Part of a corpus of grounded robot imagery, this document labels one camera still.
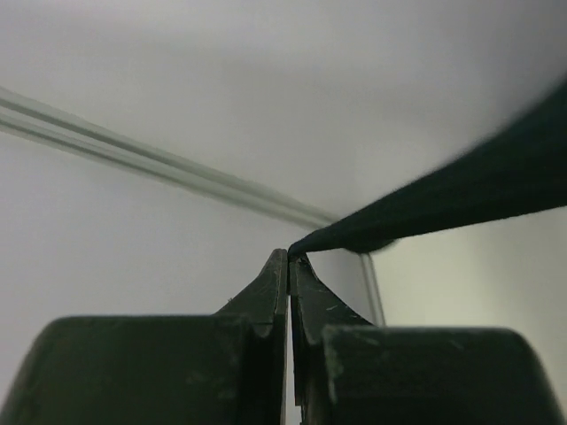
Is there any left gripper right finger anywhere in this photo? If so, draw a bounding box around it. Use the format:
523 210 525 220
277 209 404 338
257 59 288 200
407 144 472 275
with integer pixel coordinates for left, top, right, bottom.
288 256 566 424

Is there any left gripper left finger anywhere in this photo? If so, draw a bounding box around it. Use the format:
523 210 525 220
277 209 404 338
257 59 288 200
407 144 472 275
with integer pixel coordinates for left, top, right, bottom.
1 249 288 424

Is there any black t-shirt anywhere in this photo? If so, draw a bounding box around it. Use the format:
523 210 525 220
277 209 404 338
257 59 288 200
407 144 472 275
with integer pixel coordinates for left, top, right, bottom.
289 83 566 256

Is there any left aluminium frame post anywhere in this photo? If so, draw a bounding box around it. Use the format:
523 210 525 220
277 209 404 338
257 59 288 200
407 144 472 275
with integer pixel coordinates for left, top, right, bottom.
0 84 386 326

